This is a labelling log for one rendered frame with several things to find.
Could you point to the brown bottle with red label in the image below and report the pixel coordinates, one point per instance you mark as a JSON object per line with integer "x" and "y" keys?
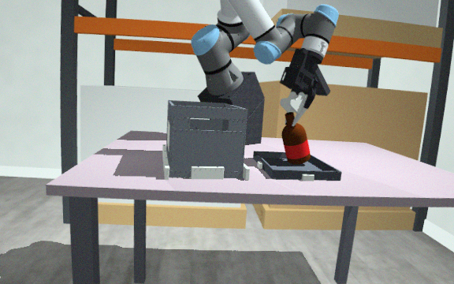
{"x": 295, "y": 141}

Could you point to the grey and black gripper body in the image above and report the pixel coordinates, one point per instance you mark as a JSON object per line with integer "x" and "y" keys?
{"x": 300, "y": 77}

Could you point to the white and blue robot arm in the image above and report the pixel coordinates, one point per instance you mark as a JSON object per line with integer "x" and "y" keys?
{"x": 243, "y": 18}

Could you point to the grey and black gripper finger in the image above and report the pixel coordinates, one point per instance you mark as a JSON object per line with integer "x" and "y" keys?
{"x": 285, "y": 101}
{"x": 302, "y": 103}

